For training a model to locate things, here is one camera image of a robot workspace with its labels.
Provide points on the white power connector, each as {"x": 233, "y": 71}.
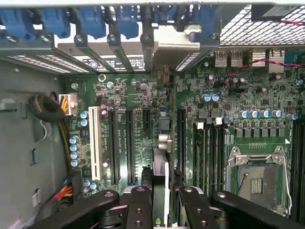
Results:
{"x": 69, "y": 103}

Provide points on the black RAM slot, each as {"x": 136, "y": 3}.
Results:
{"x": 221, "y": 155}
{"x": 181, "y": 143}
{"x": 295, "y": 167}
{"x": 212, "y": 155}

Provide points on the teal rear port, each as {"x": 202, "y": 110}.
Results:
{"x": 295, "y": 58}

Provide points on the long black expansion slot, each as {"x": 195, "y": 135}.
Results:
{"x": 130, "y": 148}
{"x": 114, "y": 148}

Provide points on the blue slot retainer clip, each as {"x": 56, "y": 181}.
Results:
{"x": 164, "y": 14}
{"x": 127, "y": 22}
{"x": 205, "y": 16}
{"x": 14, "y": 23}
{"x": 56, "y": 23}
{"x": 91, "y": 22}

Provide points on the black slot cover blank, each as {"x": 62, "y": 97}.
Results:
{"x": 147, "y": 55}
{"x": 121, "y": 57}
{"x": 95, "y": 55}

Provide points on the silver USB port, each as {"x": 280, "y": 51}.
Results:
{"x": 220, "y": 58}
{"x": 236, "y": 58}

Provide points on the white expansion slot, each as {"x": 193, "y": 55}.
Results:
{"x": 94, "y": 143}

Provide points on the open black PC case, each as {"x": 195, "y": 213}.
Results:
{"x": 23, "y": 133}

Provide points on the metal locking lever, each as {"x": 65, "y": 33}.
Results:
{"x": 287, "y": 179}

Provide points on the short black expansion slot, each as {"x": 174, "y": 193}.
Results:
{"x": 146, "y": 120}

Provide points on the CPU socket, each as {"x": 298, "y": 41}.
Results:
{"x": 259, "y": 181}

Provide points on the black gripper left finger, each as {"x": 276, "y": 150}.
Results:
{"x": 139, "y": 210}

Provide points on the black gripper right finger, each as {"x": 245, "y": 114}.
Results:
{"x": 197, "y": 210}

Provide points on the green motherboard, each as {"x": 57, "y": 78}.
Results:
{"x": 133, "y": 95}

